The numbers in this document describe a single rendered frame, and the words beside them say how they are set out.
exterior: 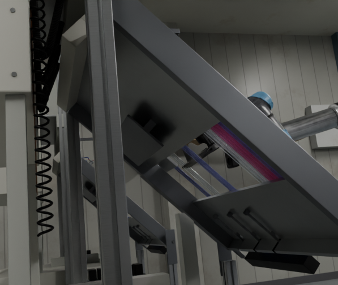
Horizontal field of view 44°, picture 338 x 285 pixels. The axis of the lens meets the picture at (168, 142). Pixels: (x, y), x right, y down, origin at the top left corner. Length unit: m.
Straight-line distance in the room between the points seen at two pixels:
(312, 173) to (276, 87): 4.61
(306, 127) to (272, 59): 4.03
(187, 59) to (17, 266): 0.44
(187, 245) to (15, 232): 1.12
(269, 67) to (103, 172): 4.90
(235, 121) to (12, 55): 0.39
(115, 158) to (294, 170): 0.33
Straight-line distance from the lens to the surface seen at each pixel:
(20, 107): 0.69
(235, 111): 0.75
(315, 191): 0.80
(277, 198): 0.98
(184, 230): 1.70
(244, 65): 5.31
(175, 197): 1.39
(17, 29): 0.73
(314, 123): 1.53
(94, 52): 0.67
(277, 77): 5.44
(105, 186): 0.62
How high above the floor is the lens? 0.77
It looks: 11 degrees up
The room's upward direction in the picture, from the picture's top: 6 degrees counter-clockwise
